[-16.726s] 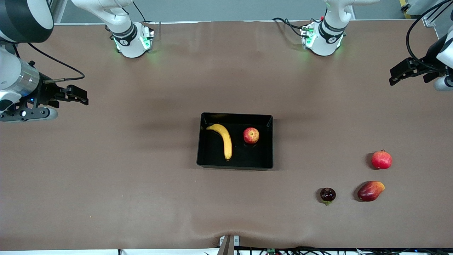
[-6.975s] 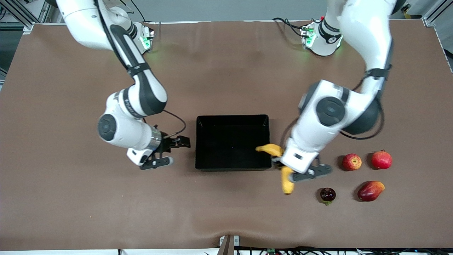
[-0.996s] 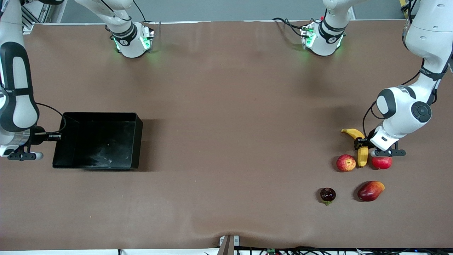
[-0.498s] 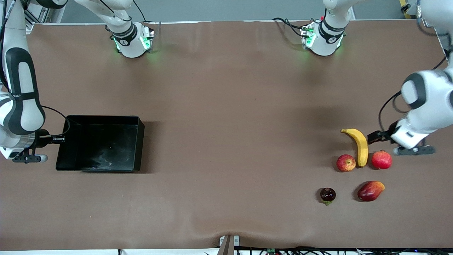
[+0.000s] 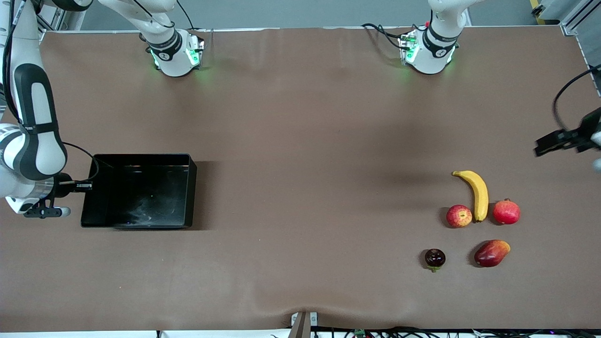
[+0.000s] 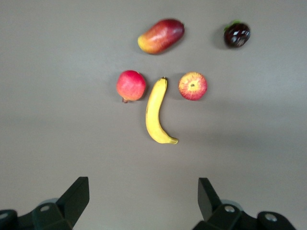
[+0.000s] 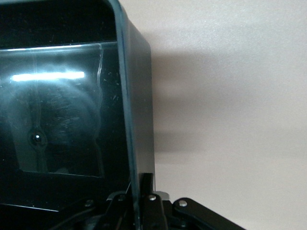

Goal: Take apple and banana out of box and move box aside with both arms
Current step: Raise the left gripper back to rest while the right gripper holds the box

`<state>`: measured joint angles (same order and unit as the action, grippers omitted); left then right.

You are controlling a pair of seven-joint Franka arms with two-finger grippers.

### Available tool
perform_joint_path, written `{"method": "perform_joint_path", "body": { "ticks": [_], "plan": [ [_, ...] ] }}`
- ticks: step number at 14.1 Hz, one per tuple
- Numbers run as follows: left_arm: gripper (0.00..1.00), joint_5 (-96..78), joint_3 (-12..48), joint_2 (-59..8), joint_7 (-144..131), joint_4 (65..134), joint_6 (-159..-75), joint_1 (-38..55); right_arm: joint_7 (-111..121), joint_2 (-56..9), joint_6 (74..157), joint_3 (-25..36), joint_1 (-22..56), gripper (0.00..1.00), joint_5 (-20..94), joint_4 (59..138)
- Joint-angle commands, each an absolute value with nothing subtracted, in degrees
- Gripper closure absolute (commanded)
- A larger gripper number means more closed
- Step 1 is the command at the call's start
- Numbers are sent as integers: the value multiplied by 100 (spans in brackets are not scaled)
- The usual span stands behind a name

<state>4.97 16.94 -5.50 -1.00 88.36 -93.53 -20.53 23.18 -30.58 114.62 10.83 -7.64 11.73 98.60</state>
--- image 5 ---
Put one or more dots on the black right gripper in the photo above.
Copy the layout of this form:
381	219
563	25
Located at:
63	185

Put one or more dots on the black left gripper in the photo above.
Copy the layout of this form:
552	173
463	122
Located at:
589	126

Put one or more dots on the black plastic tray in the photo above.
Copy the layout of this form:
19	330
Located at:
141	197

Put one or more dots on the yellow banana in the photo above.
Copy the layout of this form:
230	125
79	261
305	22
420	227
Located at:
479	195

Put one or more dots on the red yellow apple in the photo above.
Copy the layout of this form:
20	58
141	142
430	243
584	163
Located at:
459	216

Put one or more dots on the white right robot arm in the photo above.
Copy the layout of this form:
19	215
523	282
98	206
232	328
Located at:
40	141

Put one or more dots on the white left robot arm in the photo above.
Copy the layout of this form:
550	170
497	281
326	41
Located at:
434	47

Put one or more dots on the red pomegranate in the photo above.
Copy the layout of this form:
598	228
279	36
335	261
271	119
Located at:
506	212

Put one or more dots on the red mango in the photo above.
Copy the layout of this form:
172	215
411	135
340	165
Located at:
490	253

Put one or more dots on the dark purple mangosteen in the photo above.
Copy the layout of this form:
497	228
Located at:
435	258

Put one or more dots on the brown table mat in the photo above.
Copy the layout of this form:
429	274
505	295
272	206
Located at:
300	141

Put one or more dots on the small green circuit board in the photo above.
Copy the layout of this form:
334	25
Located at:
360	333

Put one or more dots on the aluminium profile frame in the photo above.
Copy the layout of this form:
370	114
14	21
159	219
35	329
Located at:
61	16
582	19

